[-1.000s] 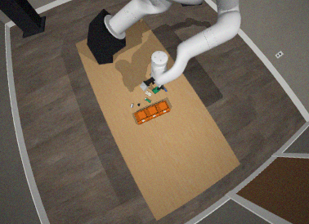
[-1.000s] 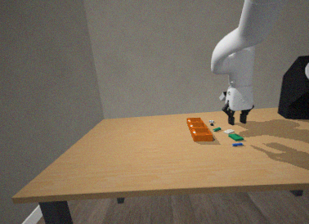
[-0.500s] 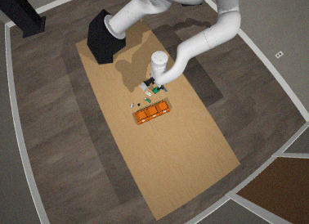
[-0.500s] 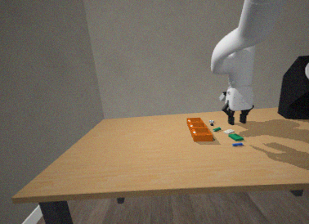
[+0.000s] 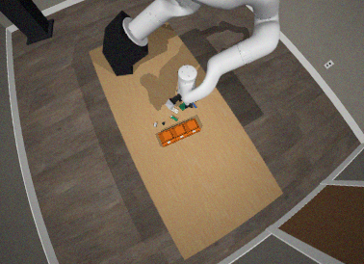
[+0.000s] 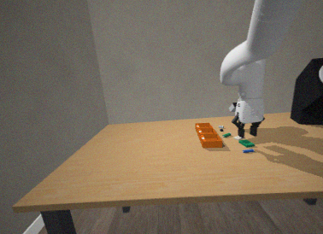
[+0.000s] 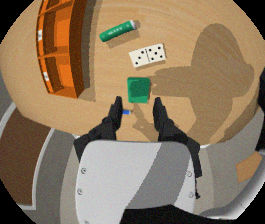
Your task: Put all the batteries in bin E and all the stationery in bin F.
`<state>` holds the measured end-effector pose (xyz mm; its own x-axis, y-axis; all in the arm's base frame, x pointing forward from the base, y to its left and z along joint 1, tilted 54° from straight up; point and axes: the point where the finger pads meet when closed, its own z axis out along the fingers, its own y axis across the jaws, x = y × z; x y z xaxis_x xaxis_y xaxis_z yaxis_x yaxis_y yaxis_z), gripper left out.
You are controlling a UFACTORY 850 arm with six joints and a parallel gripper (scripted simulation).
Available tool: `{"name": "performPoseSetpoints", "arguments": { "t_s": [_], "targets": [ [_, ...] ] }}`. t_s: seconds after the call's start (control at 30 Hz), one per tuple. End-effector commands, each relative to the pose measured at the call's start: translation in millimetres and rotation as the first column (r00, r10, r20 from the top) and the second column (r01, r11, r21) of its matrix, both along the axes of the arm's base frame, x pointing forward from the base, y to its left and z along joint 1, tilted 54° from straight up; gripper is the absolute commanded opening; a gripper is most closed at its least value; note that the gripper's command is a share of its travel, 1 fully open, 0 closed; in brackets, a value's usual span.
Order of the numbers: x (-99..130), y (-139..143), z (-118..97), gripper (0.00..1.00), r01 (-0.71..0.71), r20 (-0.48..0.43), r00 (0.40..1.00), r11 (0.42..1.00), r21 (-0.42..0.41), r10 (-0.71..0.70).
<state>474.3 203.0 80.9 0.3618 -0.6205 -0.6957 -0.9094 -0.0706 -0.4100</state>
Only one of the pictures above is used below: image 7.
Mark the orange rack of bins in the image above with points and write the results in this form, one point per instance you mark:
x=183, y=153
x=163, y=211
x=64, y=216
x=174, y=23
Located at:
x=59, y=42

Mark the white domino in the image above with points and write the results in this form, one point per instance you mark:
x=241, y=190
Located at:
x=147, y=55

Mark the green battery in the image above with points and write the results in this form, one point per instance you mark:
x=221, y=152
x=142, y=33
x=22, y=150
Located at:
x=117, y=30

